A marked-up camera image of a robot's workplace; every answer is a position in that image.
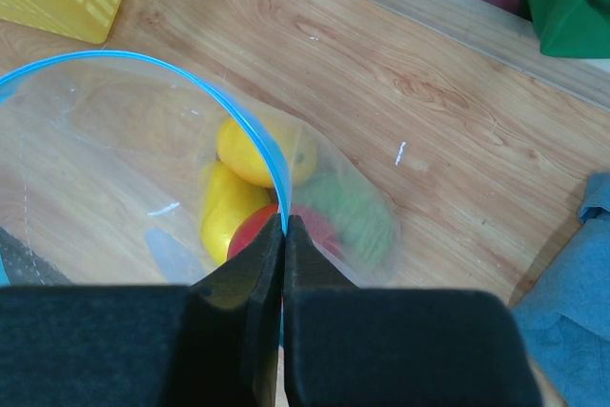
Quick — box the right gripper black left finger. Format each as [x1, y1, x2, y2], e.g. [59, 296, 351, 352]
[1, 217, 284, 406]

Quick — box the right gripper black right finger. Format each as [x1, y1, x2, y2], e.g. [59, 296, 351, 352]
[283, 216, 542, 406]

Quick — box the green cabbage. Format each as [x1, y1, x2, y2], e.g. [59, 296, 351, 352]
[293, 170, 397, 275]

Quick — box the red pomegranate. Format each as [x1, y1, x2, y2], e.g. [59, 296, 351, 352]
[227, 203, 342, 259]

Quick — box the orange yellow mango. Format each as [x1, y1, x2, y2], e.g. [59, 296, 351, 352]
[217, 115, 318, 188]

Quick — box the clear zip top bag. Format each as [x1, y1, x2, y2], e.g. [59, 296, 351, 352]
[1, 51, 399, 286]

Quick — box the blue crumpled cloth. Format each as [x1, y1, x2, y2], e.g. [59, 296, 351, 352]
[514, 173, 609, 406]

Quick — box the wooden rack tray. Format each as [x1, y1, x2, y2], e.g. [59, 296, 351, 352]
[369, 0, 609, 110]

